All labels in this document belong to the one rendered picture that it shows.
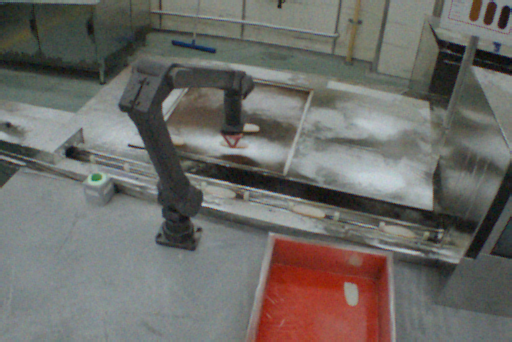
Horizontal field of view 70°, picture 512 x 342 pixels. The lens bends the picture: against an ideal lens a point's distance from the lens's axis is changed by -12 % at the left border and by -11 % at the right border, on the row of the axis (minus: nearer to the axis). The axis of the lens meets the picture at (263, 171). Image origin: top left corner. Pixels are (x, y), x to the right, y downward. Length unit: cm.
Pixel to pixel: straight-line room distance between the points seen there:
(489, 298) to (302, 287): 50
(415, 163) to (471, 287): 53
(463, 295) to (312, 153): 67
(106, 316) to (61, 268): 21
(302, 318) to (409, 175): 64
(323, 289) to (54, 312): 69
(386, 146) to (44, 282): 117
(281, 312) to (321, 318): 10
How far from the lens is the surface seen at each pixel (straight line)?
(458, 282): 110
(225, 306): 104
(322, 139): 146
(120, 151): 157
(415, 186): 139
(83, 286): 112
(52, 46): 432
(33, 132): 160
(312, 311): 104
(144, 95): 83
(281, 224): 118
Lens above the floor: 167
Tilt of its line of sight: 36 degrees down
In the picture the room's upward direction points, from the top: 5 degrees clockwise
